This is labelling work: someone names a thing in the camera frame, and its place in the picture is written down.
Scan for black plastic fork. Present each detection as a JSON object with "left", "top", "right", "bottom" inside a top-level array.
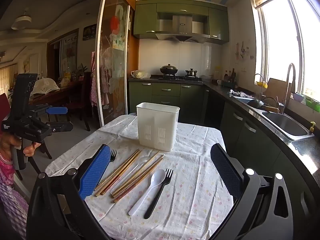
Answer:
[
  {"left": 110, "top": 150, "right": 117, "bottom": 162},
  {"left": 144, "top": 168, "right": 173, "bottom": 219}
]

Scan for clear plastic spoon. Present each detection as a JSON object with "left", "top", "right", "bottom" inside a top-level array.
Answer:
[{"left": 110, "top": 156, "right": 150, "bottom": 194}]

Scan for white plastic spoon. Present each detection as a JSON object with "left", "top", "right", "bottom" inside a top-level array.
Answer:
[{"left": 128, "top": 169, "right": 166, "bottom": 216}]

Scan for pink patterned sleeve forearm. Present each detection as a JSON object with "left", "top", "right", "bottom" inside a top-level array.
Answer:
[{"left": 1, "top": 155, "right": 29, "bottom": 239}]

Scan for steel kitchen sink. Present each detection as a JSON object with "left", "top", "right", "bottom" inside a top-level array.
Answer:
[{"left": 259, "top": 111, "right": 314, "bottom": 141}]

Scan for green upper kitchen cabinets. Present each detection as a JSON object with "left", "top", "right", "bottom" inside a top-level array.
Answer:
[{"left": 133, "top": 0, "right": 229, "bottom": 44}]

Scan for kitchen window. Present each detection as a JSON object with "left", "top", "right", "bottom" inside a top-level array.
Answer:
[{"left": 252, "top": 0, "right": 319, "bottom": 101}]

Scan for person's left hand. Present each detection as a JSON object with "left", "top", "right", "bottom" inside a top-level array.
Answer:
[{"left": 1, "top": 133, "right": 41, "bottom": 161}]

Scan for white lace food cover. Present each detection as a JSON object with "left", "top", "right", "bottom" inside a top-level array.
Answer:
[{"left": 31, "top": 77, "right": 60, "bottom": 96}]

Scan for dark wooden chair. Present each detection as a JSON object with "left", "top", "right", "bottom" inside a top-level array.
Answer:
[{"left": 66, "top": 72, "right": 91, "bottom": 132}]

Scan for white floral tablecloth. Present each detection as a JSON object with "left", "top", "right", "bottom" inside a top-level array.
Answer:
[{"left": 46, "top": 115, "right": 234, "bottom": 239}]

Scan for red checkered apron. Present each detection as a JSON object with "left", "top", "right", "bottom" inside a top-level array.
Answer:
[{"left": 90, "top": 51, "right": 110, "bottom": 106}]

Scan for white plastic utensil holder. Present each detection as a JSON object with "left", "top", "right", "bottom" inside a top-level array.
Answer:
[{"left": 136, "top": 102, "right": 180, "bottom": 152}]

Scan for steel gooseneck faucet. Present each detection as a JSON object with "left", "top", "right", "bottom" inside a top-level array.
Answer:
[{"left": 280, "top": 63, "right": 296, "bottom": 114}]

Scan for ceiling lamp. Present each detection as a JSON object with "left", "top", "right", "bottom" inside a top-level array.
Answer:
[{"left": 11, "top": 11, "right": 32, "bottom": 30}]

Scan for white plastic bag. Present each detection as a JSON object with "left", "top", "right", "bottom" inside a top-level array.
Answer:
[{"left": 131, "top": 70, "right": 151, "bottom": 79}]

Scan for wooden cutting board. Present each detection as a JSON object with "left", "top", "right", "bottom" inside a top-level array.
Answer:
[{"left": 264, "top": 78, "right": 286, "bottom": 103}]

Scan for glass sliding door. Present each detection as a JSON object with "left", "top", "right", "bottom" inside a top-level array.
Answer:
[{"left": 95, "top": 0, "right": 131, "bottom": 126}]

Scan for small steel pot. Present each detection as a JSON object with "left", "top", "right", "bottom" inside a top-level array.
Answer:
[{"left": 185, "top": 68, "right": 197, "bottom": 77}]

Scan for black wok with lid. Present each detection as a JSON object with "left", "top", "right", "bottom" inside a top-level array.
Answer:
[{"left": 160, "top": 64, "right": 178, "bottom": 76}]

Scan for steel range hood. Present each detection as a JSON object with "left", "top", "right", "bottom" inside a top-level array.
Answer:
[{"left": 155, "top": 15, "right": 210, "bottom": 43}]

